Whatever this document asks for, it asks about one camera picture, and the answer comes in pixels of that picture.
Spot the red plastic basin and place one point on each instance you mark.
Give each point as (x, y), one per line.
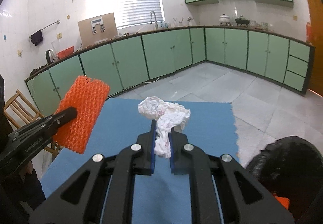
(66, 52)

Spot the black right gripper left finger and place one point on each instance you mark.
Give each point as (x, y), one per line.
(144, 162)

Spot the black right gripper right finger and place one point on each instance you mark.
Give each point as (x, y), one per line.
(181, 161)

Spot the white ceramic pot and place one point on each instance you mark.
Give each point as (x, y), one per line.
(224, 20)

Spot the brown cardboard box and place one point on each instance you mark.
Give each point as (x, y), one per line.
(97, 29)

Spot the brown wooden door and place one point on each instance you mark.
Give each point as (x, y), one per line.
(315, 10)

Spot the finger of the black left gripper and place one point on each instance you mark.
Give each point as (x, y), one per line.
(64, 117)

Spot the green lower kitchen cabinets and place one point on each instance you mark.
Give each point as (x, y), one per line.
(129, 61)

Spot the dark hanging towel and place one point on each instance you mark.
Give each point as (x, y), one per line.
(37, 38)

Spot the steel electric kettle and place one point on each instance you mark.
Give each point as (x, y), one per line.
(50, 56)

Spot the orange foam net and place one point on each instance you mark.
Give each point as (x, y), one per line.
(87, 96)
(285, 202)

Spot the white paper towel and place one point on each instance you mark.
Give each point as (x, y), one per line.
(167, 115)

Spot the steel sink faucet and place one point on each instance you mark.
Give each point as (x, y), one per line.
(153, 20)

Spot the wooden chair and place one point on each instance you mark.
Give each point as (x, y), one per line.
(20, 111)

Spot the black wok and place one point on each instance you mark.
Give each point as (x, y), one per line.
(242, 22)

